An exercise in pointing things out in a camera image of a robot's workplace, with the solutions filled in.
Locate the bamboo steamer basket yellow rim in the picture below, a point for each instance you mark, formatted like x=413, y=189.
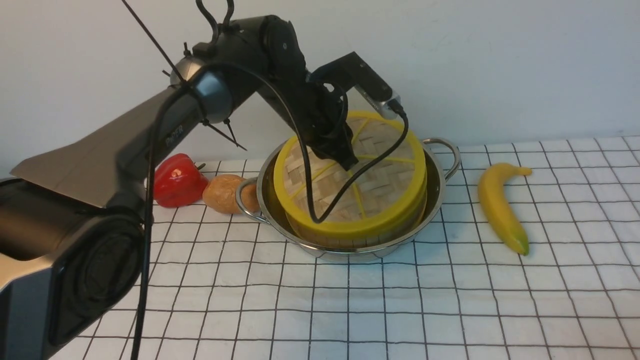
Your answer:
x=362, y=232

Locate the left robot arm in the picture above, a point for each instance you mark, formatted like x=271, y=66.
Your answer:
x=75, y=221

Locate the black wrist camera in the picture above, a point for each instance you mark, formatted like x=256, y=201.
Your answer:
x=351, y=71

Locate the yellow banana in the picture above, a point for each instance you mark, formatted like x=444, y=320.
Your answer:
x=497, y=209

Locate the red bell pepper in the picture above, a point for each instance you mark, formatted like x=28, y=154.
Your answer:
x=178, y=182

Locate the checkered white tablecloth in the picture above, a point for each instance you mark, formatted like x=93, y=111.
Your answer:
x=225, y=288

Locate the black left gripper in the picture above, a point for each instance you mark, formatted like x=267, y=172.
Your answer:
x=320, y=113

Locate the bamboo steamer lid yellow rim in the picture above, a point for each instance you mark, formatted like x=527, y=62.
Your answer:
x=395, y=180

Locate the stainless steel pot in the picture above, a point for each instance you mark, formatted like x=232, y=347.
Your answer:
x=273, y=214

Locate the brown potato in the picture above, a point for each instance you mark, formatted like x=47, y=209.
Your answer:
x=220, y=194

